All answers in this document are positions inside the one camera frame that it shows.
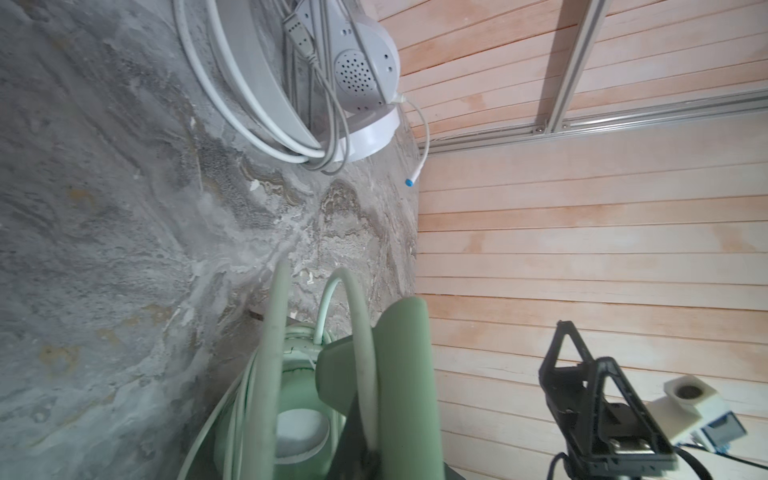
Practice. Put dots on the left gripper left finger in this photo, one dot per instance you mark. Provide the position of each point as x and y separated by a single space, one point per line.
353 459

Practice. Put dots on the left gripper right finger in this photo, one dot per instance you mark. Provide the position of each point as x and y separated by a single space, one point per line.
451 474

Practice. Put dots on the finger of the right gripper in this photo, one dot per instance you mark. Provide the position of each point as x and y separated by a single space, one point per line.
605 424

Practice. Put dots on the green headphones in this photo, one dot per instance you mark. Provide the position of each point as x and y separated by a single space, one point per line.
283 417

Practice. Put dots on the white headphones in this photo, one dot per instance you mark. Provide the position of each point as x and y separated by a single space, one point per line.
352 63

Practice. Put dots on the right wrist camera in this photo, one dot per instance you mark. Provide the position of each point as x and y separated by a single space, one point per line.
691 411

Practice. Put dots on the aluminium frame bar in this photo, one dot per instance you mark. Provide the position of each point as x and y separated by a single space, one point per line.
545 68

